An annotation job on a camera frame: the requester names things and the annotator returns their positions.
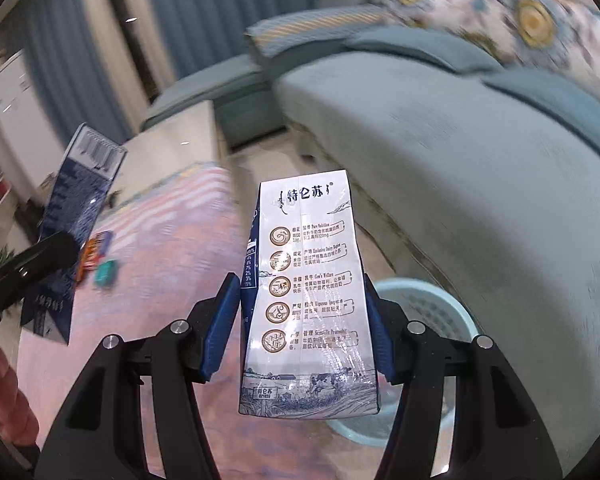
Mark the person's left hand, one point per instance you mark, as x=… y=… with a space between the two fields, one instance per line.
x=18 y=423

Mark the blue white milk carton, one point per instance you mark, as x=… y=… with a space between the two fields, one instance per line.
x=307 y=349

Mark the teal pillow left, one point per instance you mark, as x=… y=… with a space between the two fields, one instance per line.
x=441 y=49

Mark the floral cushion right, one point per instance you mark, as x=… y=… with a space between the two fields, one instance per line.
x=560 y=36

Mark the pink patterned table cloth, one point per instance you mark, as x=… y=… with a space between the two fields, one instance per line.
x=175 y=245

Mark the light blue trash basket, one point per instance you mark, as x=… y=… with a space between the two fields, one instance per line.
x=420 y=334

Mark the floral cushion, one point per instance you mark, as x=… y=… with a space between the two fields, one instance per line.
x=482 y=22
x=560 y=36

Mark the striped armrest cover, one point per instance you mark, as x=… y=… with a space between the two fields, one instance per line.
x=275 y=35

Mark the white coffee table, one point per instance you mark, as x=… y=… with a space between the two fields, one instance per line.
x=188 y=139

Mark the teal fabric sofa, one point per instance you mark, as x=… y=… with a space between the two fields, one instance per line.
x=485 y=195

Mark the teal wrapped packet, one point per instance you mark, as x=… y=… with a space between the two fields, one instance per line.
x=106 y=274

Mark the cream sheer curtain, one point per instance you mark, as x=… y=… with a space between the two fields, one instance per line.
x=113 y=32

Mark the blue curtain left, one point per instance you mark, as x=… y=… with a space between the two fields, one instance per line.
x=65 y=68

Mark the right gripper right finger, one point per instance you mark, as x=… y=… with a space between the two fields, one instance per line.
x=497 y=433

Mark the floral cushion left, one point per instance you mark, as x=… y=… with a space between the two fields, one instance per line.
x=482 y=22

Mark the teal pillow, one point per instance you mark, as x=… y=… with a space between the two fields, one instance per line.
x=556 y=97
x=441 y=49

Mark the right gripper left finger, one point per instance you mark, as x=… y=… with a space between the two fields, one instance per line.
x=136 y=397

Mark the teal pillow right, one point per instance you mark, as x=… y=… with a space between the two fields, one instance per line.
x=556 y=97

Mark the red blue card box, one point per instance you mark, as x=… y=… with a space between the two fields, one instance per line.
x=96 y=248

